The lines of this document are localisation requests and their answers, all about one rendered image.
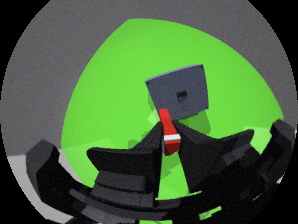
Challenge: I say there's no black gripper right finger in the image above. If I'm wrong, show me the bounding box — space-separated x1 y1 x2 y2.
170 120 254 193

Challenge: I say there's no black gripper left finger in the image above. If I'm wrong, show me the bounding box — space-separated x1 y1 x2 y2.
86 121 164 197

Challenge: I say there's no red peg with white band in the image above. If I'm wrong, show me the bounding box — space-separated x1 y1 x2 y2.
160 108 181 156

